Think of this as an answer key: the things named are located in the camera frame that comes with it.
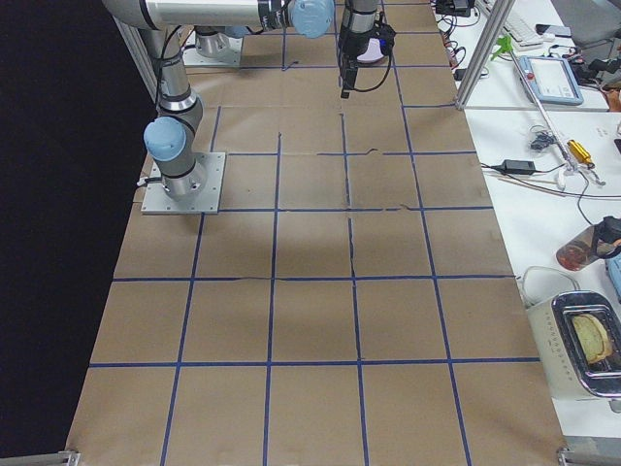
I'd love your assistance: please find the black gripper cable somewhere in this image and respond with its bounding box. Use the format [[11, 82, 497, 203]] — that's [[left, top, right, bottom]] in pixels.
[[349, 14, 398, 93]]

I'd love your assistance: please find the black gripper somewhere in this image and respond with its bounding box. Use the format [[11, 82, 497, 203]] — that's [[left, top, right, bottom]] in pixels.
[[338, 29, 373, 99]]

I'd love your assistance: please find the white keyboard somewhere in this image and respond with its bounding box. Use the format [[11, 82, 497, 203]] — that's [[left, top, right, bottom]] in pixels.
[[474, 0, 543, 50]]

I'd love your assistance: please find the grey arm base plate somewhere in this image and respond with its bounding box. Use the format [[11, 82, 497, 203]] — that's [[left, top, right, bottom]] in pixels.
[[141, 152, 226, 215]]

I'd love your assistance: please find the blue teach pendant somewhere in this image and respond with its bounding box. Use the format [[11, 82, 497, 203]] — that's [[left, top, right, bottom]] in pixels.
[[518, 55, 583, 106]]

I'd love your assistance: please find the second arm base plate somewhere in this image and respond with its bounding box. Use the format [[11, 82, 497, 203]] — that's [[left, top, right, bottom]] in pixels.
[[183, 34, 243, 68]]

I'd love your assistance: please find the long grabber stick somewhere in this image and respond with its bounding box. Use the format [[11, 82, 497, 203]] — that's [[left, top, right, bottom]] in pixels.
[[492, 36, 605, 186]]

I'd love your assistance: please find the cream toaster with bread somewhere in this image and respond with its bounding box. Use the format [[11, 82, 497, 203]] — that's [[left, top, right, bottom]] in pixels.
[[527, 290, 620, 403]]

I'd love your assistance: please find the black power adapter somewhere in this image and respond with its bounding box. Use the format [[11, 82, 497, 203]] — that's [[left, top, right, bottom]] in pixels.
[[501, 159, 537, 176]]

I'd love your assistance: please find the lilac round plate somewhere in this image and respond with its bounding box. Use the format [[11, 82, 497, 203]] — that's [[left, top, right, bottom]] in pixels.
[[357, 39, 386, 66]]

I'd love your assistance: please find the aluminium frame post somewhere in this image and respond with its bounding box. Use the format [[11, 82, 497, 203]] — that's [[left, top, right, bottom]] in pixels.
[[455, 0, 514, 110]]

